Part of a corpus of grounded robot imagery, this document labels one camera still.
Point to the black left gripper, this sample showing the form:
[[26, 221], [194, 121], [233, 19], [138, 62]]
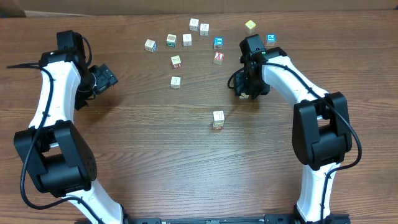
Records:
[[106, 78]]

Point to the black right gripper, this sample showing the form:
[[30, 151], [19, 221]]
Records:
[[244, 87]]

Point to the wooden block letter T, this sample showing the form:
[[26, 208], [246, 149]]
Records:
[[218, 117]]

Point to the wooden block yellow letter S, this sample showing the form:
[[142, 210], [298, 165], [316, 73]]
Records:
[[218, 125]]

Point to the wooden block red letter U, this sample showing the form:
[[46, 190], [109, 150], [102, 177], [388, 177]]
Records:
[[175, 82]]

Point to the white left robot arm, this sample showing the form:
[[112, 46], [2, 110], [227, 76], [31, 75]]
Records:
[[58, 165]]

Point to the wooden block red top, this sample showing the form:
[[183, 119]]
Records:
[[218, 58]]

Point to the wooden block blue letter P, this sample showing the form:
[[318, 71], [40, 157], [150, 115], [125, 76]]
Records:
[[271, 40]]

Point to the wooden block blue top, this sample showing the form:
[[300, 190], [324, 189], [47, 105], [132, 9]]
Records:
[[218, 43]]

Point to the wooden block car picture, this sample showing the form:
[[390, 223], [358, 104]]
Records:
[[150, 45]]

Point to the wooden block umbrella picture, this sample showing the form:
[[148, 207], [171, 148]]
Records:
[[204, 29]]

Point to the wooden block red number 13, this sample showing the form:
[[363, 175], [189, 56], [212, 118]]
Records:
[[176, 62]]

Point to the wooden block green letter B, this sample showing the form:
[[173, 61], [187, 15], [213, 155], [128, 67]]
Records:
[[171, 40]]

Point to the wooden block blue side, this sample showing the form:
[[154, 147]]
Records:
[[187, 40]]

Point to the plain wooden block far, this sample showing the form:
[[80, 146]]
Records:
[[194, 24]]

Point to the cardboard backdrop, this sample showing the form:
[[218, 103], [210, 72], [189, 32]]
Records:
[[18, 8]]

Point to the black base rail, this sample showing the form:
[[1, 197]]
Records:
[[211, 221]]

